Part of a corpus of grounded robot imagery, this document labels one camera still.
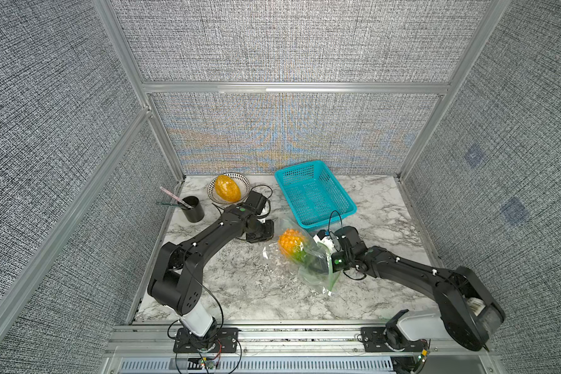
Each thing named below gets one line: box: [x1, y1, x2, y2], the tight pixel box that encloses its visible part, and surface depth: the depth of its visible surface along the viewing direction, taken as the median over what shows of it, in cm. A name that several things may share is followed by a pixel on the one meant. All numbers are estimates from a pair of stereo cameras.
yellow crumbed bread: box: [215, 174, 242, 203], surface depth 109 cm
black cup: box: [182, 195, 205, 223], surface depth 102 cm
